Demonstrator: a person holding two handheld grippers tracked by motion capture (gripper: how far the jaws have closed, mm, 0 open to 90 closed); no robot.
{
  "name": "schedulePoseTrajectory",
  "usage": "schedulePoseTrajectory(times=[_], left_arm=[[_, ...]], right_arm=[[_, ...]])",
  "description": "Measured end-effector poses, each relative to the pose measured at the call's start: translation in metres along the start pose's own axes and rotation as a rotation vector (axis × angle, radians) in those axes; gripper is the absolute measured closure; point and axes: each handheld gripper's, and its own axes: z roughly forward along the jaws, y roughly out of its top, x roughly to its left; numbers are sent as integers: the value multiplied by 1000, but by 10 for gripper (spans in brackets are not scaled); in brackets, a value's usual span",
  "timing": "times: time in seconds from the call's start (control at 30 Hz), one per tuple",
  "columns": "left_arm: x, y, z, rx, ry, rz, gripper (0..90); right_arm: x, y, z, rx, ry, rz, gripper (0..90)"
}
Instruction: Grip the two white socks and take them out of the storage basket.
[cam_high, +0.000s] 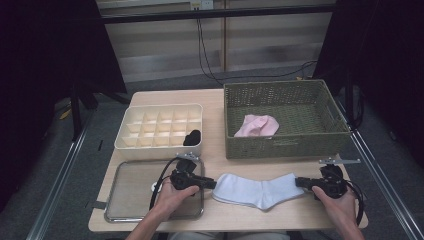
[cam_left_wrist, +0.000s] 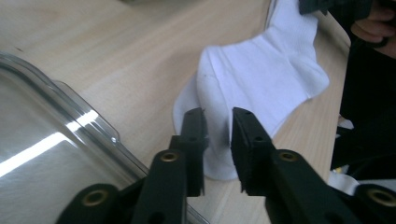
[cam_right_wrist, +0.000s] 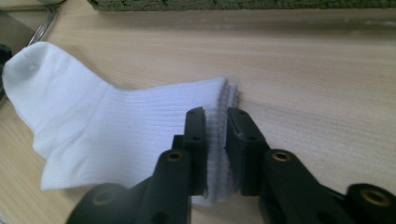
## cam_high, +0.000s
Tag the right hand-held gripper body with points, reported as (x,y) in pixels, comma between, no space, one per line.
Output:
(333,185)

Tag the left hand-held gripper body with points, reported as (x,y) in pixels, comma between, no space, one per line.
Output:
(185,178)

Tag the green woven basket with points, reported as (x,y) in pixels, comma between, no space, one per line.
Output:
(310,146)

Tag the black sock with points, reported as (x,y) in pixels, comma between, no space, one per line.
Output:
(195,135)
(188,141)

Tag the clear plastic lid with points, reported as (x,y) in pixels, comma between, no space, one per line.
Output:
(133,193)

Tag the cream divided storage box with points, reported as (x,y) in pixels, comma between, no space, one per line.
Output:
(160,128)

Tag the pink sock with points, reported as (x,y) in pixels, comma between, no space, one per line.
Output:
(241,133)
(263,123)

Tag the person's right hand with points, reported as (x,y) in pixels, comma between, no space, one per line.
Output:
(340,210)

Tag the person's left hand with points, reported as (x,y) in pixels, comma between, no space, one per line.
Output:
(170,200)

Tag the black metal stand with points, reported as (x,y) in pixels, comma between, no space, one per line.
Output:
(76,113)
(349,100)

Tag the small black floor item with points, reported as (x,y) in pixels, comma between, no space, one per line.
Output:
(100,145)

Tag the yellow item on floor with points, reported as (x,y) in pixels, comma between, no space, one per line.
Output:
(65,114)

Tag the black curtain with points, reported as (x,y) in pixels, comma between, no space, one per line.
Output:
(40,50)
(383,50)

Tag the black horizontal bar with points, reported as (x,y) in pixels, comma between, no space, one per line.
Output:
(233,13)

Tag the metal floor rail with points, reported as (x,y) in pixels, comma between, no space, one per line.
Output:
(55,196)
(393,200)

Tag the white wall socket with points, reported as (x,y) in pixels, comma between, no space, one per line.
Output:
(206,4)

